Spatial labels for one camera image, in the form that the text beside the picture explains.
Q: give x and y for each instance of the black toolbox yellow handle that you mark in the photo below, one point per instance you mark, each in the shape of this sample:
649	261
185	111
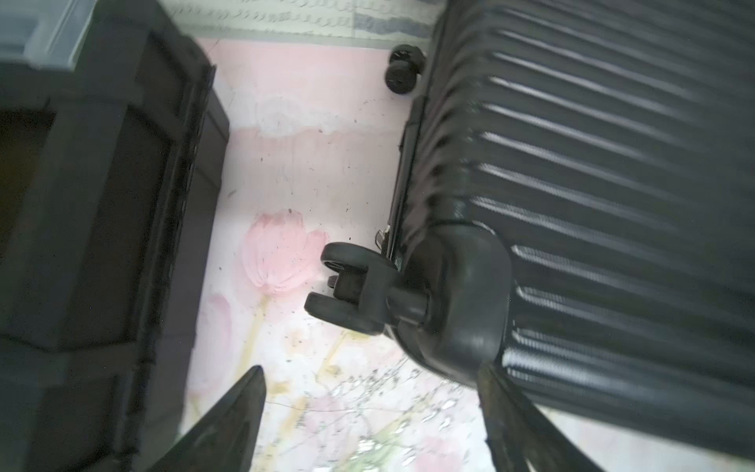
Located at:
110	175

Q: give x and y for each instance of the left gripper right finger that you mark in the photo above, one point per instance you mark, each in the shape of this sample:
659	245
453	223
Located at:
520	437

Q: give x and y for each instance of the black hard-shell suitcase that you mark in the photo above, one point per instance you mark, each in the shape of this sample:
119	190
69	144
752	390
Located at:
575	201

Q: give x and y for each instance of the floral pink table mat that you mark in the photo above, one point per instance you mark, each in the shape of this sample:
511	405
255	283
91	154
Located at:
312	159

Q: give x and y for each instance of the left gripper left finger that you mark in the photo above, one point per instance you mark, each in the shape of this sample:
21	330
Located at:
225	438

